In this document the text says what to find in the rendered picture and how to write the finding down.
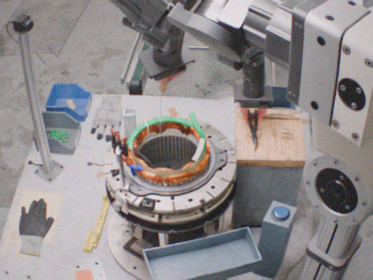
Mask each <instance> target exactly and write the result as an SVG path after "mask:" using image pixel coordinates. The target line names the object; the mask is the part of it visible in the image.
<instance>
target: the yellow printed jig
mask: <svg viewBox="0 0 373 280"><path fill-rule="evenodd" d="M102 198H103V203H102V206H101V210H100V212H99V215H98V219H97V222H96V226H95V228H94V232H93V231H92V230H89V231H88V234H87V238H86V241H85V243H84V246H83V249H84V252H90V253H92V251H93V249H96V248H97V246H98V242H99V240H100V239H99V238H100V237H101V233H102V232H101V231H102V229H103V226H104V222H105V220H106V217H107V213H108V210H109V207H110V203H109V200H108V198H107V195H106V192H104V193H103V194H102Z"/></svg>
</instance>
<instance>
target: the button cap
mask: <svg viewBox="0 0 373 280"><path fill-rule="evenodd" d="M273 216H274V217H275V218H276V219H285V218H287V216H288V208H287V207H284V206H277V207H275V208H274V210H273Z"/></svg>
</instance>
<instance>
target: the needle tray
mask: <svg viewBox="0 0 373 280"><path fill-rule="evenodd" d="M249 229H250V228H249V226H248V227H242V228H239V229H237V230H233V231H229V232H226V233H220V234H217V235H214V236H207V237H204V238H198V239H195V240H191V241H185V242H182V243H179V244H170V245H167V246H161V247H155V248H151V249H142V252H143V253H144V261H145V264H146V268H147V270H148V272H149V275H150V278H151V280H227V279H229V278H232V277H235V276H240V275H243V274H245V273H248V272H251V271H256V270H259V269H260V268H261V264H262V257H261V255H260V253H259V250H258V248H257V247H256V243H255V241H254V237H253V236H252V234H251V231H250V230H249Z"/></svg>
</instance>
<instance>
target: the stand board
mask: <svg viewBox="0 0 373 280"><path fill-rule="evenodd" d="M237 112H240V110H239V107H235V156H236V166H272V167H284V166H293V167H305V165H306V162H307V160H306V154H305V144H304V139H303V129H302V118H301V114H300V111H292V110H285V109H268V110H267V112H266V113H265V114H289V115H300V120H282V119H278V118H262V120H261V122H260V124H258V126H257V130H256V132H261V136H260V138H256V144H253V142H252V138H249V131H250V128H249V124H246V119H245V118H244V117H238V116H237ZM282 133H293V136H292V139H282Z"/></svg>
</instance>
